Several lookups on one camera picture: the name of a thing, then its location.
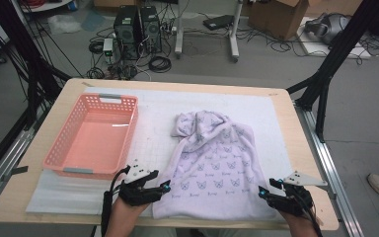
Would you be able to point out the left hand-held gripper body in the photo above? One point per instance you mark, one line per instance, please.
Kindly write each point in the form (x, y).
(138, 194)

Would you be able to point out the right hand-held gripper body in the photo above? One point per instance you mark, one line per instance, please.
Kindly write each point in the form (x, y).
(292, 202)

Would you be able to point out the lilac printed towel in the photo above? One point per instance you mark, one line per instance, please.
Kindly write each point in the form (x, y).
(213, 164)

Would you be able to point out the pink plastic basket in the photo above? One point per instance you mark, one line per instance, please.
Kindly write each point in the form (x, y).
(95, 141)

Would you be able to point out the person's left hand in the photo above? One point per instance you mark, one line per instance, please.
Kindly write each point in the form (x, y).
(128, 210)

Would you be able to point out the person's right hand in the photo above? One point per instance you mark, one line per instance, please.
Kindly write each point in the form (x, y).
(301, 222)

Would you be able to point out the white grid mat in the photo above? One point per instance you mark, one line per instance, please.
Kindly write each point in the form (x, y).
(158, 108)

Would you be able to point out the small white device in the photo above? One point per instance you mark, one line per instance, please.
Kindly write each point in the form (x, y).
(108, 46)

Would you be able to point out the white floor board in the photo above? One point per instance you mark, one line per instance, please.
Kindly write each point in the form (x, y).
(309, 47)

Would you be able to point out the black computer tower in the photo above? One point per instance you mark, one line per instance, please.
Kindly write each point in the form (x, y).
(151, 29)
(126, 33)

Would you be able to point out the white-legged desk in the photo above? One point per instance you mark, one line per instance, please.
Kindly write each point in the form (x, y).
(178, 29)

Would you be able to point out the grey rounded device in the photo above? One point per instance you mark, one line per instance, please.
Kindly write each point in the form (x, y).
(327, 28)

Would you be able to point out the open cardboard box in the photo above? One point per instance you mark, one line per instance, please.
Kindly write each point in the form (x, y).
(276, 19)

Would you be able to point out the blue floor sheet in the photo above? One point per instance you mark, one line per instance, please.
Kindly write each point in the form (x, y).
(92, 21)

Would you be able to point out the black flat device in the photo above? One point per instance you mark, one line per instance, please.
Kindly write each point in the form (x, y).
(217, 22)

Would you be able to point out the clear plastic bag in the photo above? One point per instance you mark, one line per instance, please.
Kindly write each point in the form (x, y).
(64, 23)

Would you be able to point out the large cardboard box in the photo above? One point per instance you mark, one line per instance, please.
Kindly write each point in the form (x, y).
(332, 6)

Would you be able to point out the white round table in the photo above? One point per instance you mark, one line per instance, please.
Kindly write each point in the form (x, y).
(46, 6)

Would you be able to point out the aluminium rail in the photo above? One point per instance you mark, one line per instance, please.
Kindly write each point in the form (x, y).
(332, 171)
(3, 168)

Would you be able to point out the black metal frame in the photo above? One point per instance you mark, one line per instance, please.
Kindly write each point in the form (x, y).
(339, 49)
(23, 49)

